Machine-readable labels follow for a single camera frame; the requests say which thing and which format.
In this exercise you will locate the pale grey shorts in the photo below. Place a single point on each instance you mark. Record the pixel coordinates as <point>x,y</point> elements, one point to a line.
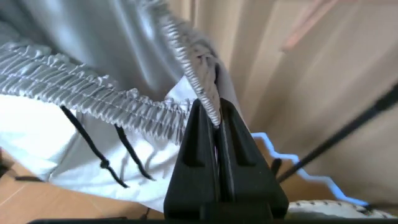
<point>93,46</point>

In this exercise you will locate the white laundry basket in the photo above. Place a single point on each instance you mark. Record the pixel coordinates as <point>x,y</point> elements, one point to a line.
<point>326,210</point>

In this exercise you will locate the black clothes rack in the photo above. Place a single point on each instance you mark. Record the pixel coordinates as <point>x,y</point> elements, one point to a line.
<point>342,132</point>

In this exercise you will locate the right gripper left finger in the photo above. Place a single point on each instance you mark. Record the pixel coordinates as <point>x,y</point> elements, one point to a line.
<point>192,186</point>

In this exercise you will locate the pink clothes hanger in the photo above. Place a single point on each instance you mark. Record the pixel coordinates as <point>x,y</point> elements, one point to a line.
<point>304,26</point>

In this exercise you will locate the beige curtain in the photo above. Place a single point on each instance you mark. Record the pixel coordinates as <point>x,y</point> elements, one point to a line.
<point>326,93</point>

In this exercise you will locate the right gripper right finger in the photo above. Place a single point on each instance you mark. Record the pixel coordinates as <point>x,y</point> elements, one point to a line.
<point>252,186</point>

